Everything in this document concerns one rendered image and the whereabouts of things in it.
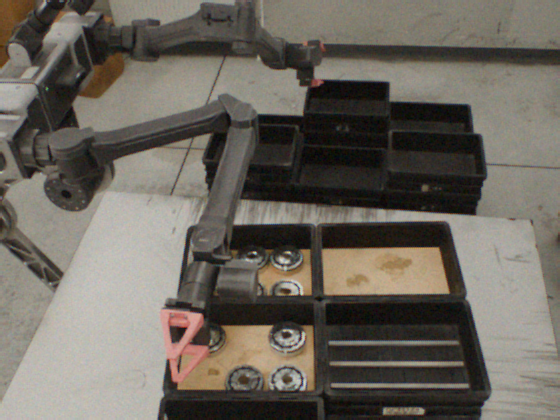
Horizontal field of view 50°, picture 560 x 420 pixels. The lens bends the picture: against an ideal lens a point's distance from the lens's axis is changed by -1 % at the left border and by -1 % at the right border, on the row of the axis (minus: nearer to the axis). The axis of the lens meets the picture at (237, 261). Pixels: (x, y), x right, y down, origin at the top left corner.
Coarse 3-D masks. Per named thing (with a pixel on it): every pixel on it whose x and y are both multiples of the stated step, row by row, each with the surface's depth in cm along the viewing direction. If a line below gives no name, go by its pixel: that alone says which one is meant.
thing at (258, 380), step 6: (240, 366) 162; (246, 366) 161; (252, 366) 161; (234, 372) 161; (240, 372) 160; (252, 372) 160; (258, 372) 160; (228, 378) 159; (234, 378) 159; (258, 378) 159; (228, 384) 158; (234, 384) 158; (252, 384) 157; (258, 384) 158
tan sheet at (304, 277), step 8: (304, 256) 191; (304, 264) 189; (264, 272) 188; (272, 272) 187; (304, 272) 186; (264, 280) 185; (272, 280) 185; (296, 280) 184; (304, 280) 184; (304, 288) 182
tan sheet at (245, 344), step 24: (240, 336) 172; (264, 336) 171; (312, 336) 170; (216, 360) 167; (240, 360) 167; (264, 360) 166; (288, 360) 165; (312, 360) 165; (192, 384) 163; (216, 384) 162; (312, 384) 160
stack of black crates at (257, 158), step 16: (272, 128) 281; (288, 128) 279; (208, 144) 274; (224, 144) 290; (272, 144) 287; (288, 144) 286; (208, 160) 266; (256, 160) 280; (272, 160) 279; (288, 160) 278; (208, 176) 274; (256, 176) 268; (272, 176) 267; (288, 176) 265; (256, 192) 275; (272, 192) 273; (288, 192) 272
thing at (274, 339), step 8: (272, 328) 169; (280, 328) 169; (296, 328) 169; (272, 336) 168; (296, 336) 167; (304, 336) 166; (272, 344) 166; (280, 344) 165; (288, 344) 165; (296, 344) 165
